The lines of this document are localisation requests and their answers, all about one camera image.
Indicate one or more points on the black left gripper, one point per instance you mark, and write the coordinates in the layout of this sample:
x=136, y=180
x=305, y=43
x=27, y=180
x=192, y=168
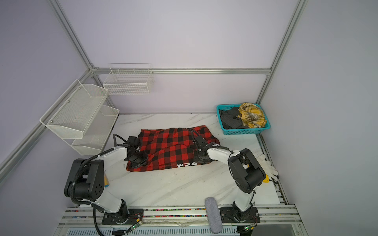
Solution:
x=144, y=158

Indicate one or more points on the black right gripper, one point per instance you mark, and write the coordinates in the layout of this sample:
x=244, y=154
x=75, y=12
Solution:
x=196, y=159

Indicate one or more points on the red black plaid shirt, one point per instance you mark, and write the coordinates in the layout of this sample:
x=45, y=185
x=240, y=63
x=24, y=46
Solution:
x=171, y=148

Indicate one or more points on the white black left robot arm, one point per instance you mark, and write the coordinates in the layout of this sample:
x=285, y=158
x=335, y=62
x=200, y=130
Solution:
x=86, y=181

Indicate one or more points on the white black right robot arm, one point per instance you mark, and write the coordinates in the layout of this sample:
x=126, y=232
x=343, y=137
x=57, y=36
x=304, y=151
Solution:
x=246, y=173

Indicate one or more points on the yellow blue small bottle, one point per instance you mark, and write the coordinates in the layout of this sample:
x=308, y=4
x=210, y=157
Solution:
x=106, y=181

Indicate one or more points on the dark grey shirt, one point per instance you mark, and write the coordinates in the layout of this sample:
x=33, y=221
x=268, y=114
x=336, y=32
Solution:
x=230, y=119

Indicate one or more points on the white mesh lower shelf bin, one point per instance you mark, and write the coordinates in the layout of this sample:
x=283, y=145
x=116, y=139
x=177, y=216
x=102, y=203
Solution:
x=97, y=134

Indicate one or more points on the white mesh shelf bin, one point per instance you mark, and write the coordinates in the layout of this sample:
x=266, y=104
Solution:
x=97, y=134
x=72, y=114

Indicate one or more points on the grey foam microphone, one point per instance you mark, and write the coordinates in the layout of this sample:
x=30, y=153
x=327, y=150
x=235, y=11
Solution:
x=213, y=215

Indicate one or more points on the yellow plaid shirt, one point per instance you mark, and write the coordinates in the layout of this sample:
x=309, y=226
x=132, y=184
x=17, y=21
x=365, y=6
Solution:
x=252, y=116

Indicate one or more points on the white work glove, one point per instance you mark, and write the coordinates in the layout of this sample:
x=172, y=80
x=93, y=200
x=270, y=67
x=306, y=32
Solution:
x=268, y=168

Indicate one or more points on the yellow tape measure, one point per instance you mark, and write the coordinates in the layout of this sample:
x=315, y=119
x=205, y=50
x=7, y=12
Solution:
x=266, y=180

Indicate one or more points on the white mesh upper shelf bin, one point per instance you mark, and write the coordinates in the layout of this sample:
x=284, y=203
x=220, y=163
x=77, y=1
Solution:
x=72, y=114

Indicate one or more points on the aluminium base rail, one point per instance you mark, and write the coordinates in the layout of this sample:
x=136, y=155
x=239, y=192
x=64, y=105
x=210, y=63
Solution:
x=278, y=220

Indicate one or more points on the white wire wall basket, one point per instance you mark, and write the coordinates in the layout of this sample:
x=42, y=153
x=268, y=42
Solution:
x=129, y=79

